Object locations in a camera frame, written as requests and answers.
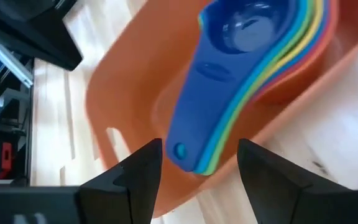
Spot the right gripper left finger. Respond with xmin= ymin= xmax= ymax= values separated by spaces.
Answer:
xmin=0 ymin=138 xmax=163 ymax=224

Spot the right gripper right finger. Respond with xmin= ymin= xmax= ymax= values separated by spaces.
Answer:
xmin=237 ymin=138 xmax=358 ymax=224

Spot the green measuring cup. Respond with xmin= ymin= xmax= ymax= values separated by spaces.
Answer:
xmin=199 ymin=0 xmax=318 ymax=177

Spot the light blue measuring cup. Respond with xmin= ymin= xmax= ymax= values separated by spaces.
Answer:
xmin=194 ymin=0 xmax=311 ymax=175

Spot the small dark blue measuring cup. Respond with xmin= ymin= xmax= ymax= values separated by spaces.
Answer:
xmin=165 ymin=0 xmax=304 ymax=172

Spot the orange measuring cup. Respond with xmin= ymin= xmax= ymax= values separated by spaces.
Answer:
xmin=253 ymin=0 xmax=341 ymax=105

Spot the orange plastic basket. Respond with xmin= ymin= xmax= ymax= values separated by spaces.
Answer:
xmin=85 ymin=0 xmax=358 ymax=218

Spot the red measuring cup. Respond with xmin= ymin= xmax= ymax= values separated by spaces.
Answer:
xmin=250 ymin=0 xmax=339 ymax=103

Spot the red block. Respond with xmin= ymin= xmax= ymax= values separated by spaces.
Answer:
xmin=1 ymin=142 xmax=13 ymax=180

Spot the silver aluminium rail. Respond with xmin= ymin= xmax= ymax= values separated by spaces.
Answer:
xmin=0 ymin=37 xmax=34 ymax=90

